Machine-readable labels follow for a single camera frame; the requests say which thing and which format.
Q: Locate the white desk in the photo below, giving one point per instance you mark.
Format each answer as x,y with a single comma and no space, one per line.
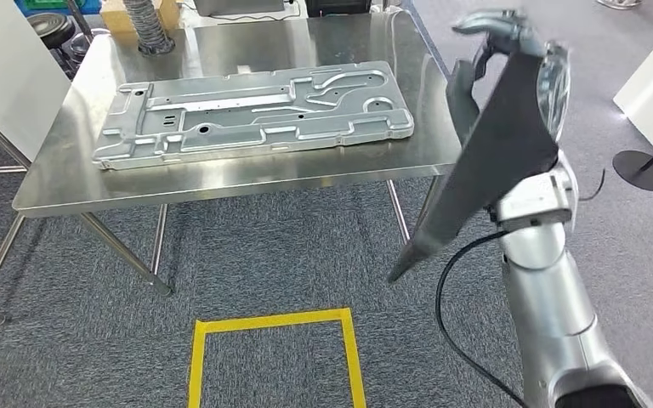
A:
259,21

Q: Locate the black round stool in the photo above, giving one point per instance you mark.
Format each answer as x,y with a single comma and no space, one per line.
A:
50,28
81,48

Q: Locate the stainless steel workbench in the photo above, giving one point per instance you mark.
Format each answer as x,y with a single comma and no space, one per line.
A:
304,166

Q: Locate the black stanchion base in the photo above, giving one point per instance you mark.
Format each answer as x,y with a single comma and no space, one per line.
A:
642,172

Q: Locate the green plastic crate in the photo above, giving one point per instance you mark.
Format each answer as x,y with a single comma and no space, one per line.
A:
50,3

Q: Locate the stamped grey metal plate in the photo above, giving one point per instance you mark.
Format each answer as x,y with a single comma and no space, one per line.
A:
219,121

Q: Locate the dark grey plastic panel part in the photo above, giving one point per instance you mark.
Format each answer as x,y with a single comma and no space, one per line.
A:
501,141

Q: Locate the black carrying case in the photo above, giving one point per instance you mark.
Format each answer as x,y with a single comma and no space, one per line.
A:
338,7

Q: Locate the chrome stanchion base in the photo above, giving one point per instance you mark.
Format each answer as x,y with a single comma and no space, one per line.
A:
619,4

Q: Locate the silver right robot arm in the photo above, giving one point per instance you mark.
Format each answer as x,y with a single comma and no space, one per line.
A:
546,315

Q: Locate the brown cardboard box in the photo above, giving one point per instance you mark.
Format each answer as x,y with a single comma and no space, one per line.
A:
111,17

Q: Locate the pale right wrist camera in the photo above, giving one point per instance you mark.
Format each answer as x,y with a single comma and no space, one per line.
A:
532,200

